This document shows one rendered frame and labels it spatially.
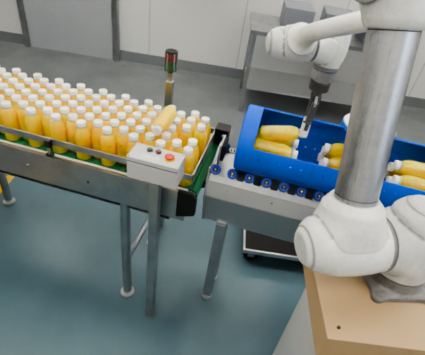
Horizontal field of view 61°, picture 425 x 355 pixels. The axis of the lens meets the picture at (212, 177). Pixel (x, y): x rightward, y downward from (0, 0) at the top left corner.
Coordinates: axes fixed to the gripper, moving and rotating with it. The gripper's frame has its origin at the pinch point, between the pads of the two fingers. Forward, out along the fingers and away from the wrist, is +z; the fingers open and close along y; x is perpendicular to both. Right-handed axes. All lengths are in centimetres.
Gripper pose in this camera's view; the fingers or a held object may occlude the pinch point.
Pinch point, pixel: (305, 127)
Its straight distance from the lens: 150.9
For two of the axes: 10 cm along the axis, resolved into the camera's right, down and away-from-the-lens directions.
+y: 2.4, -5.8, 7.8
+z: -1.3, 7.8, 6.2
